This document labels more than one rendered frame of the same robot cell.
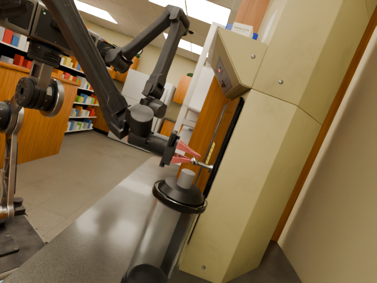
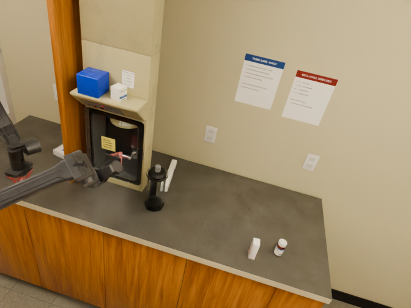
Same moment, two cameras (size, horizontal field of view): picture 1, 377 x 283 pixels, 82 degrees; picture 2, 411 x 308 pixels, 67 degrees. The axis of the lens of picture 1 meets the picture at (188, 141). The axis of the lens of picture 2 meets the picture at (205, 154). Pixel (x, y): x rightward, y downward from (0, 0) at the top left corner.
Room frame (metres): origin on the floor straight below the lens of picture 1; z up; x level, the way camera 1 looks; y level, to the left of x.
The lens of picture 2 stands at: (0.05, 1.13, 2.16)
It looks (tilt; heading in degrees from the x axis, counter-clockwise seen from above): 35 degrees down; 277
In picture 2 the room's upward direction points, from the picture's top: 12 degrees clockwise
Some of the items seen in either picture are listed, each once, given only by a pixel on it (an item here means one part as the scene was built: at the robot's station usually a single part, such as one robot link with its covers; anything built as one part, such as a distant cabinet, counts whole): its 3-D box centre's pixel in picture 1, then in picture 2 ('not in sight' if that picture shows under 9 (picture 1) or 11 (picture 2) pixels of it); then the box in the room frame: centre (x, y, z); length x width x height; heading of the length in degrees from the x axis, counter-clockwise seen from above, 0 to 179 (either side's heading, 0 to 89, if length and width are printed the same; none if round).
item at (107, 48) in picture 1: (109, 55); not in sight; (1.21, 0.56, 1.45); 0.09 x 0.08 x 0.12; 149
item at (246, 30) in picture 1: (239, 39); (118, 92); (0.62, -0.03, 1.54); 0.05 x 0.05 x 0.06; 74
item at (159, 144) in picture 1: (160, 145); (110, 167); (0.61, 0.07, 1.20); 0.07 x 0.07 x 0.10; 1
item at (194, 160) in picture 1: (201, 161); (125, 154); (0.59, -0.05, 1.20); 0.10 x 0.05 x 0.03; 179
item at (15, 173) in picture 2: not in sight; (18, 164); (0.96, 0.23, 1.21); 0.10 x 0.07 x 0.07; 90
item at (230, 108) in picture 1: (208, 163); (114, 148); (0.66, -0.08, 1.19); 0.30 x 0.01 x 0.40; 179
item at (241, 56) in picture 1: (226, 72); (109, 106); (0.66, -0.03, 1.46); 0.32 x 0.11 x 0.10; 179
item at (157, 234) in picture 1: (162, 241); (155, 188); (0.40, -0.02, 1.06); 0.11 x 0.11 x 0.21
